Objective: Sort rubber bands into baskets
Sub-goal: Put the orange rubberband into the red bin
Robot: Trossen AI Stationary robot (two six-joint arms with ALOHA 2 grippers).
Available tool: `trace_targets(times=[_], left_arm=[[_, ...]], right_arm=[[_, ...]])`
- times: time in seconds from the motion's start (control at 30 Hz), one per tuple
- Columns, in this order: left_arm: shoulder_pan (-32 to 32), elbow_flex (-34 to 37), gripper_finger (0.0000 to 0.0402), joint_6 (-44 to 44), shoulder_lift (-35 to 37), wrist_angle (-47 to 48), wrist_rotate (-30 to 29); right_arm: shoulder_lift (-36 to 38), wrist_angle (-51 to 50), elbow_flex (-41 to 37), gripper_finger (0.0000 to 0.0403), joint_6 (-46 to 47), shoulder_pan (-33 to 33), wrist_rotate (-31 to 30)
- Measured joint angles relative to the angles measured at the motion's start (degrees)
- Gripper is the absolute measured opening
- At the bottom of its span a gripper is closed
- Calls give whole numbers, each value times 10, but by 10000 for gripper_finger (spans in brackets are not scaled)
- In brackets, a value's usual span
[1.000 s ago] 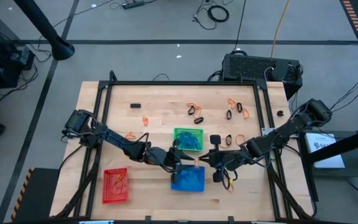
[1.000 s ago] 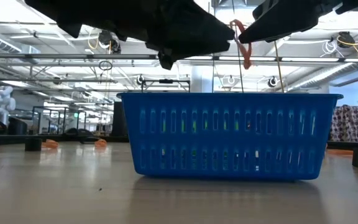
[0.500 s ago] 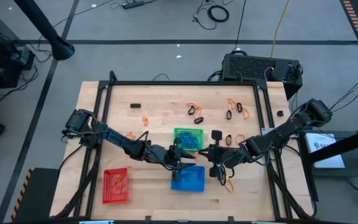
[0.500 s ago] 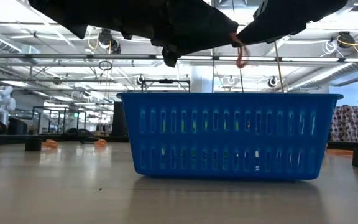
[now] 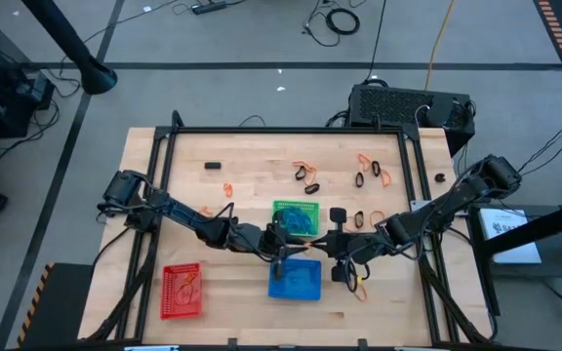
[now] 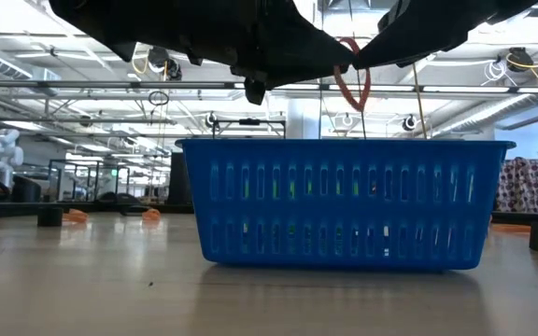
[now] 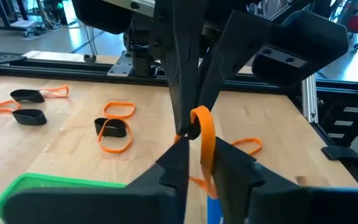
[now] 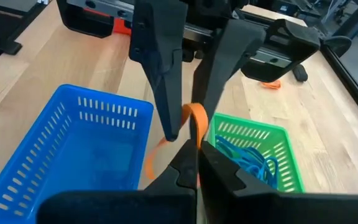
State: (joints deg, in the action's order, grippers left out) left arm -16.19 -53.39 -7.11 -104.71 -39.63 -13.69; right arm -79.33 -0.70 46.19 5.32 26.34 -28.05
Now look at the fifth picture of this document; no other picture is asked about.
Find black power strip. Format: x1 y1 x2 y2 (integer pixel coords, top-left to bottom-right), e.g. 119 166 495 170
191 1 227 15

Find black pole stand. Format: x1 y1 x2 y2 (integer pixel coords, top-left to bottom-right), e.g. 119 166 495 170
20 0 119 97

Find coiled black cable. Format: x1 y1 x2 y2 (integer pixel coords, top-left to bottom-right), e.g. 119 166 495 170
325 8 361 36

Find yellow hanging cable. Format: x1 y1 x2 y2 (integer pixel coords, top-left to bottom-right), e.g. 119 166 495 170
424 0 457 92

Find green plastic basket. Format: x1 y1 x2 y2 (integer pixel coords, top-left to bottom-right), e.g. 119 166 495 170
271 199 321 238

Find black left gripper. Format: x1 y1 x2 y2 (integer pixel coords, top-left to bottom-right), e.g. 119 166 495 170
229 224 307 257

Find black side stand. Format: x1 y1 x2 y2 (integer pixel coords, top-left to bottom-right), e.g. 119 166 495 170
465 194 562 323

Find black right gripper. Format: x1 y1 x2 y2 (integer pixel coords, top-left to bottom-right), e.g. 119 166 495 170
313 228 394 262

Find black hanging cable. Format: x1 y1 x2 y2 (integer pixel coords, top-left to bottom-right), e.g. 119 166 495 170
366 0 388 82

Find white paper sheet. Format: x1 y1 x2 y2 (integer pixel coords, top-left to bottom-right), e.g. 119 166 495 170
479 208 543 264

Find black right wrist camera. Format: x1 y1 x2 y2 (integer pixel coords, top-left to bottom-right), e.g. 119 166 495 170
328 207 348 230

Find red plastic basket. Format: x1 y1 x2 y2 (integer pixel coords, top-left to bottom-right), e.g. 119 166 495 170
159 262 203 322

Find black computer case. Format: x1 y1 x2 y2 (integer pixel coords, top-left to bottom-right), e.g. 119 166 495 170
348 83 476 157

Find blue plastic basket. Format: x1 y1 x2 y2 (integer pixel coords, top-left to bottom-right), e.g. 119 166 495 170
266 256 323 302

